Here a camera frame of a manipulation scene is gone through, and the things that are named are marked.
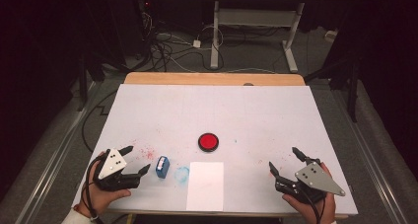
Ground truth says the tangle of floor cables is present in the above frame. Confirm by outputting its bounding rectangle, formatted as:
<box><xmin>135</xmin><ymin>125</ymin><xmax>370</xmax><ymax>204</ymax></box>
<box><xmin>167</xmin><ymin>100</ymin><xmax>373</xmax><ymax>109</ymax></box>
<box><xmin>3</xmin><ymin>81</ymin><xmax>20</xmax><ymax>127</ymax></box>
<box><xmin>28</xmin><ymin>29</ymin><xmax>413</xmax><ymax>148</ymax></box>
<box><xmin>139</xmin><ymin>11</ymin><xmax>228</xmax><ymax>74</ymax></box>

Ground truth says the black floor cable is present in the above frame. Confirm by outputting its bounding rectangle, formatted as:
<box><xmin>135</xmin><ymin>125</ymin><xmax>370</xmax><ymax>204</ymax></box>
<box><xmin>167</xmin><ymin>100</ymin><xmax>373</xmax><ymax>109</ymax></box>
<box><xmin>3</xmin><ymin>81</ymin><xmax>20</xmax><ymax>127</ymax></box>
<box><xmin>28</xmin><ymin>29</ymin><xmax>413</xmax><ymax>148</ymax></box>
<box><xmin>81</xmin><ymin>89</ymin><xmax>117</xmax><ymax>153</ymax></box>

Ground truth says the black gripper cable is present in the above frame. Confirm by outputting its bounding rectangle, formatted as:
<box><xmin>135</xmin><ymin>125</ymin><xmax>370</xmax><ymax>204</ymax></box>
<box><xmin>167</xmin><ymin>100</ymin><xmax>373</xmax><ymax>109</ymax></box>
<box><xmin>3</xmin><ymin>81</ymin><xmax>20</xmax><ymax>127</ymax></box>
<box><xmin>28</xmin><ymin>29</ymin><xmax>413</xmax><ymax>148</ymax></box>
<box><xmin>303</xmin><ymin>187</ymin><xmax>327</xmax><ymax>224</ymax></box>
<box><xmin>83</xmin><ymin>152</ymin><xmax>107</xmax><ymax>221</ymax></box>

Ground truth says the red ink pad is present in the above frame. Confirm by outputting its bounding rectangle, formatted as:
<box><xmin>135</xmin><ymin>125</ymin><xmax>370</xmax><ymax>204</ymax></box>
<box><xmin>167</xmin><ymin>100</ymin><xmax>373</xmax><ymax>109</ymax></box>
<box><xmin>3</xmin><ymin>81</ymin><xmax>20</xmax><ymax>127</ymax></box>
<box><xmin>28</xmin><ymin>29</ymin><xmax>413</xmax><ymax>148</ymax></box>
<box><xmin>197</xmin><ymin>132</ymin><xmax>220</xmax><ymax>153</ymax></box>

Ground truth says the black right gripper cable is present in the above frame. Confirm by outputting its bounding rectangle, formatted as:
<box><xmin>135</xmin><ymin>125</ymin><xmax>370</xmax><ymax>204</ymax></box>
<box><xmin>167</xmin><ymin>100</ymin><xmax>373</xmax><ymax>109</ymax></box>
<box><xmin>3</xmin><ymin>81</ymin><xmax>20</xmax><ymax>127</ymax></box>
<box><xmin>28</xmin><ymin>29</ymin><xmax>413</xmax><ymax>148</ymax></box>
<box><xmin>303</xmin><ymin>187</ymin><xmax>327</xmax><ymax>224</ymax></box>

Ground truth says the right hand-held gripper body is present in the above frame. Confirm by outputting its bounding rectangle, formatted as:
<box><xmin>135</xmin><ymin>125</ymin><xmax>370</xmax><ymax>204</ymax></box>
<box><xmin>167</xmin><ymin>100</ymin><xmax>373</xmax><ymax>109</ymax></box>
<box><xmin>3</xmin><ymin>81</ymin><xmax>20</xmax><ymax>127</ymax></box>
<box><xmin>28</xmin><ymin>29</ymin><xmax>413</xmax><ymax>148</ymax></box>
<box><xmin>275</xmin><ymin>157</ymin><xmax>347</xmax><ymax>205</ymax></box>

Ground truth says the person's right hand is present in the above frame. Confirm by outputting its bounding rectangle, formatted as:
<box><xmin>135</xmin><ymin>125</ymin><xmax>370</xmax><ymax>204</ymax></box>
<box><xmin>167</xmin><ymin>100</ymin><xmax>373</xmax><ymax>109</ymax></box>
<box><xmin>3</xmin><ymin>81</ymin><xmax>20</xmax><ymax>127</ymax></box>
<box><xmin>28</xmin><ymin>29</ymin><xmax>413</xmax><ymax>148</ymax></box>
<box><xmin>282</xmin><ymin>163</ymin><xmax>337</xmax><ymax>224</ymax></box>

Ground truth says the blue stamp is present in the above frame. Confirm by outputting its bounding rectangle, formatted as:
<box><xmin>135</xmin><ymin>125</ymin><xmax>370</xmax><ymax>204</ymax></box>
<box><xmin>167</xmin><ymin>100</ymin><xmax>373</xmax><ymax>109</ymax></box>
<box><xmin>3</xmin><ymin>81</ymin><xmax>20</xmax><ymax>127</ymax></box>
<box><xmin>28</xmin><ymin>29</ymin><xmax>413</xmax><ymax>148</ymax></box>
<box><xmin>155</xmin><ymin>155</ymin><xmax>171</xmax><ymax>180</ymax></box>

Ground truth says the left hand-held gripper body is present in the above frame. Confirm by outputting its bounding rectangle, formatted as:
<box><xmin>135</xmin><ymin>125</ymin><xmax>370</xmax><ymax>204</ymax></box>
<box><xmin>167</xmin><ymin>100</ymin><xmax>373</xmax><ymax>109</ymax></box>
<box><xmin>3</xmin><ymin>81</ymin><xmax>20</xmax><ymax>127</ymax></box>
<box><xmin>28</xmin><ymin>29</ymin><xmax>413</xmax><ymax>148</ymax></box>
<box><xmin>93</xmin><ymin>148</ymin><xmax>142</xmax><ymax>192</ymax></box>

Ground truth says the person's left hand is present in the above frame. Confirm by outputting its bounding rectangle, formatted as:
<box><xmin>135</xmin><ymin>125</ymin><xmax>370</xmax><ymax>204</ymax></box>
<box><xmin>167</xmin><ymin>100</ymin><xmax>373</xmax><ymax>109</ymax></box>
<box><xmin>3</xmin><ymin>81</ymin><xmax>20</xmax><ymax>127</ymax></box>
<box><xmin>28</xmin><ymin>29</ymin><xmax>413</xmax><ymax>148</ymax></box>
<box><xmin>78</xmin><ymin>149</ymin><xmax>132</xmax><ymax>219</ymax></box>

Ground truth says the white desk frame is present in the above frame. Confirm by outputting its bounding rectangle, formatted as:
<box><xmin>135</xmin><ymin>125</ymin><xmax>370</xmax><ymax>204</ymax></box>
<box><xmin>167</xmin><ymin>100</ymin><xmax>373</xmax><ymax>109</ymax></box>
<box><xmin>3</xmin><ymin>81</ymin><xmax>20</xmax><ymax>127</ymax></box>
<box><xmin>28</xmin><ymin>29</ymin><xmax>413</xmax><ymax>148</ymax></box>
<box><xmin>196</xmin><ymin>0</ymin><xmax>350</xmax><ymax>74</ymax></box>

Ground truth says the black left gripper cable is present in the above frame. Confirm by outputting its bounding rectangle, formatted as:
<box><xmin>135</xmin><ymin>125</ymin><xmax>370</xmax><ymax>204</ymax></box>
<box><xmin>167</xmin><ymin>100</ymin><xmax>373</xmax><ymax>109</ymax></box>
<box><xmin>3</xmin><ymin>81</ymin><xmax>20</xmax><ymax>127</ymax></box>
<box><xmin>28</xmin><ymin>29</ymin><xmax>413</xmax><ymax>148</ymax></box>
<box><xmin>83</xmin><ymin>152</ymin><xmax>107</xmax><ymax>221</ymax></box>

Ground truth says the metal floor rail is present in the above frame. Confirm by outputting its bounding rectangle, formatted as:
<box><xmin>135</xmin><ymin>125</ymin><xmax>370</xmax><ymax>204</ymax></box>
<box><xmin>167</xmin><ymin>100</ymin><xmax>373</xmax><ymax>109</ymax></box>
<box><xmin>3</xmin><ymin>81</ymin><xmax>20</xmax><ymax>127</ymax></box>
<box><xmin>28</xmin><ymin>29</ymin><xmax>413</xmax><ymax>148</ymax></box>
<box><xmin>21</xmin><ymin>82</ymin><xmax>102</xmax><ymax>224</ymax></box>
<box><xmin>329</xmin><ymin>89</ymin><xmax>410</xmax><ymax>224</ymax></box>

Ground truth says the white paper sheet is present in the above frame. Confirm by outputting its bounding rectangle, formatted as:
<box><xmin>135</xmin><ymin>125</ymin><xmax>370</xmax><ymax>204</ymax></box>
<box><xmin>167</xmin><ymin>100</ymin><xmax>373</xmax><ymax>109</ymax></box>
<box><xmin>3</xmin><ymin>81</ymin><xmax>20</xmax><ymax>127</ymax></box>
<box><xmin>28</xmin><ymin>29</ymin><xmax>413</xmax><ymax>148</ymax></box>
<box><xmin>185</xmin><ymin>161</ymin><xmax>225</xmax><ymax>212</ymax></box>

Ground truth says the black metal stand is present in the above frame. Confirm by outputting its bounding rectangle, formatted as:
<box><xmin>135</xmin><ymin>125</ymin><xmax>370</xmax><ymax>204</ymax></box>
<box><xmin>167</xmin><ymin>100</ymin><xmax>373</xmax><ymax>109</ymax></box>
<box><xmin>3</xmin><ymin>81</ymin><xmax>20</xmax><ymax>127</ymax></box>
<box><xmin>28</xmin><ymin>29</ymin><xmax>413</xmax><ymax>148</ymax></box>
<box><xmin>76</xmin><ymin>49</ymin><xmax>91</xmax><ymax>112</ymax></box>
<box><xmin>305</xmin><ymin>52</ymin><xmax>360</xmax><ymax>123</ymax></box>

